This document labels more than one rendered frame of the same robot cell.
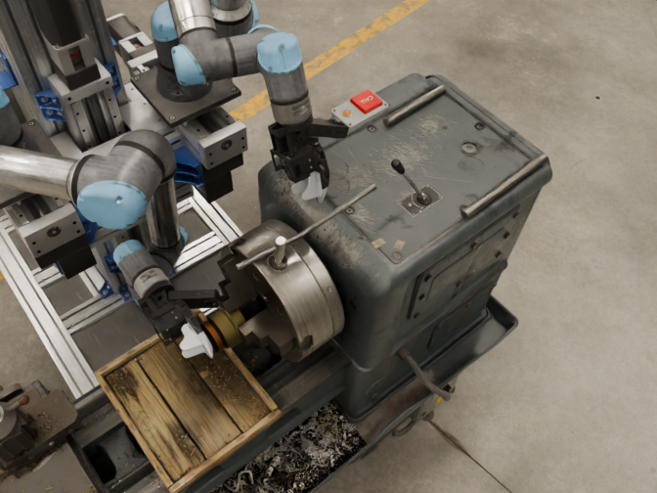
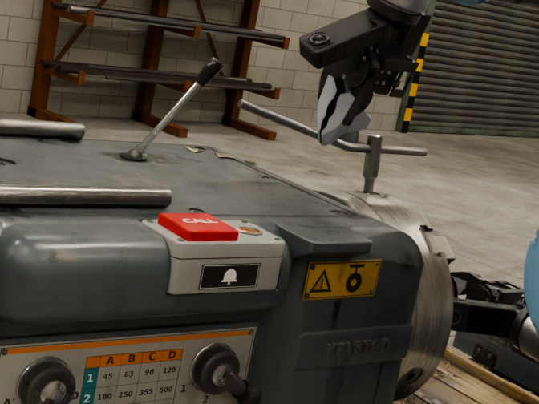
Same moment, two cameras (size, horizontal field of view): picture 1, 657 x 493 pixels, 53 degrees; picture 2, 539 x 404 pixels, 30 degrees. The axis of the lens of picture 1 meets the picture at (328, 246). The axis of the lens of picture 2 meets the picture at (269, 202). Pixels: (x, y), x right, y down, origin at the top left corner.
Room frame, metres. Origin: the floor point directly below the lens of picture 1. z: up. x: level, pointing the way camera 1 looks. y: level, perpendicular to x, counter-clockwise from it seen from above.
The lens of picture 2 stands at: (2.22, 0.05, 1.51)
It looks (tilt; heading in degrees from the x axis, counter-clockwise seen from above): 12 degrees down; 183
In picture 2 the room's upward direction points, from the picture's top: 11 degrees clockwise
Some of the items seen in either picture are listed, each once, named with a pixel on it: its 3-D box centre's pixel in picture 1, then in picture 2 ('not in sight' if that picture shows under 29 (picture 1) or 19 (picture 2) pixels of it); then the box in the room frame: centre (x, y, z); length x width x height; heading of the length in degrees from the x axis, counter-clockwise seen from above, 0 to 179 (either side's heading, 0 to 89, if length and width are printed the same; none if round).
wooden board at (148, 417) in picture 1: (187, 395); (447, 398); (0.60, 0.31, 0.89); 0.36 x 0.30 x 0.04; 42
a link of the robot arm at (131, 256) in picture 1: (137, 264); not in sight; (0.84, 0.45, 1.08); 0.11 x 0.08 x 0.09; 41
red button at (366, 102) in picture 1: (366, 102); (197, 230); (1.26, -0.07, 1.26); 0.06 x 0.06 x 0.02; 42
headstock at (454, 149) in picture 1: (397, 211); (113, 332); (1.07, -0.17, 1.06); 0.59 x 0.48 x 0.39; 132
